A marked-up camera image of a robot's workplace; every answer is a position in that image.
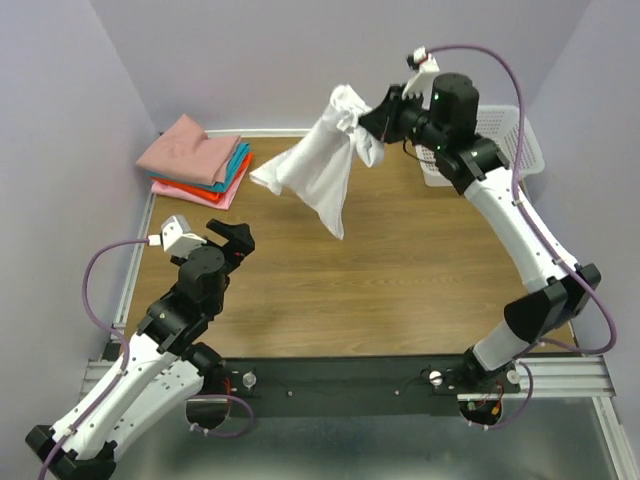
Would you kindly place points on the white t shirt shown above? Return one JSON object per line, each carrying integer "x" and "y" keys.
{"x": 318, "y": 167}

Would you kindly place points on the light pink folded shirt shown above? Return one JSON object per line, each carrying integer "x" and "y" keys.
{"x": 166, "y": 191}

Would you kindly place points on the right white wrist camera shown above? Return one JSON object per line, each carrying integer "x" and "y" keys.
{"x": 425, "y": 68}

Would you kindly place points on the orange folded shirt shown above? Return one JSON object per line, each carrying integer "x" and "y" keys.
{"x": 209, "y": 195}

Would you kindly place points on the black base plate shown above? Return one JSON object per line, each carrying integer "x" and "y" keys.
{"x": 290, "y": 387}

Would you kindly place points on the teal folded shirt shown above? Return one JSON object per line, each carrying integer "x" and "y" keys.
{"x": 232, "y": 168}

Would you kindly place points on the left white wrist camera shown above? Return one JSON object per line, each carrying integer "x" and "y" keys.
{"x": 176, "y": 237}

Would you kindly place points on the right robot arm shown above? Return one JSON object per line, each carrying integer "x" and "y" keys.
{"x": 475, "y": 166}

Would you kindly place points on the white plastic basket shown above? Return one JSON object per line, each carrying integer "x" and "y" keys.
{"x": 499, "y": 123}

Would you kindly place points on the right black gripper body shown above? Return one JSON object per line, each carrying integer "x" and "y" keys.
{"x": 402, "y": 118}

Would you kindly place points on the dusty pink folded shirt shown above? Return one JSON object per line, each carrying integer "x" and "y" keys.
{"x": 186, "y": 153}

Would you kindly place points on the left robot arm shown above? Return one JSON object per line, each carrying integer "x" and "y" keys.
{"x": 160, "y": 366}

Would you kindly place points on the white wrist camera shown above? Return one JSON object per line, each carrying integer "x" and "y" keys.
{"x": 176, "y": 237}
{"x": 425, "y": 68}

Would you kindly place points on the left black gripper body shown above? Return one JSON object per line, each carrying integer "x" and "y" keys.
{"x": 234, "y": 251}

